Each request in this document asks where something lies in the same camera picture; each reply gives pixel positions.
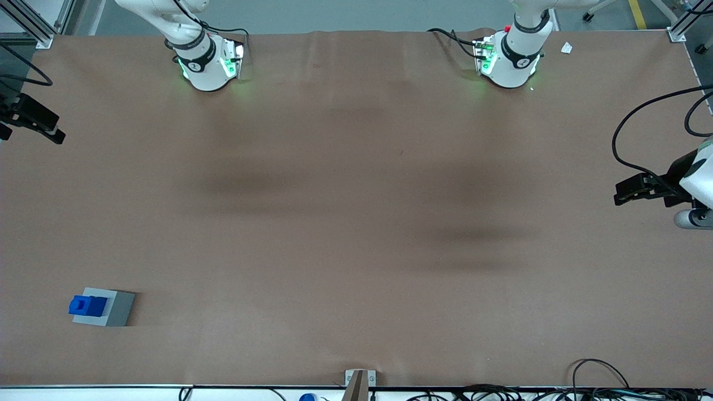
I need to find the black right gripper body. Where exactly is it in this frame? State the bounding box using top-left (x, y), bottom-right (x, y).
top-left (0, 100), bottom-right (33, 141)

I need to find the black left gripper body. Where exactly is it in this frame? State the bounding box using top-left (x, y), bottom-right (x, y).
top-left (656, 149), bottom-right (697, 208)

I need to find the blue plastic insert part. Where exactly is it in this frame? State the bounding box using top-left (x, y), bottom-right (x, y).
top-left (69, 295), bottom-right (108, 318)

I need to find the gray base block with recess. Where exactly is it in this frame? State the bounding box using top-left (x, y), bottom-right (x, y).
top-left (72, 287), bottom-right (135, 327)

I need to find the white chair leg with caster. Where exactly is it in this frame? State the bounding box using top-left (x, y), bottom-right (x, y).
top-left (582, 0), bottom-right (619, 22)

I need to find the brown table cover sheet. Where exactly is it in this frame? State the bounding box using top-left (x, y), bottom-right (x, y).
top-left (0, 28), bottom-right (713, 388)

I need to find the long black wrist camera cable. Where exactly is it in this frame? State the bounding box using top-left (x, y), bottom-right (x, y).
top-left (612, 84), bottom-right (713, 182)

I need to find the short black cable loop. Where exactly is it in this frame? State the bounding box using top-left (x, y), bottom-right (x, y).
top-left (684, 91), bottom-right (713, 138)

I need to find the aluminium frame profile post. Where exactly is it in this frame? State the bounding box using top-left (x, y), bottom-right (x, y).
top-left (0, 0), bottom-right (56, 50)
top-left (667, 0), bottom-right (713, 43)

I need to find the black cable arc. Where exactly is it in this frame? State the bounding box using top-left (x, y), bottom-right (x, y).
top-left (572, 359), bottom-right (630, 390)

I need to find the black right arm base cable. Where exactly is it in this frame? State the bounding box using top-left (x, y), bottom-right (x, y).
top-left (173, 0), bottom-right (250, 56)

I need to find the black arm base cable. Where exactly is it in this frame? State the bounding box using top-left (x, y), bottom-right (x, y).
top-left (427, 28), bottom-right (481, 59)
top-left (173, 0), bottom-right (250, 56)

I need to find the black left arm base cable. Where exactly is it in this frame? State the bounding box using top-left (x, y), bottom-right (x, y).
top-left (427, 28), bottom-right (481, 59)

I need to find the tangled black cable bundle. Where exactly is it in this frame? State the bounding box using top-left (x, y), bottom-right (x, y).
top-left (409, 383), bottom-right (713, 401)

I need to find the metal bracket with brown post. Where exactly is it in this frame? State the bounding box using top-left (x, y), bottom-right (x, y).
top-left (345, 369), bottom-right (377, 401)

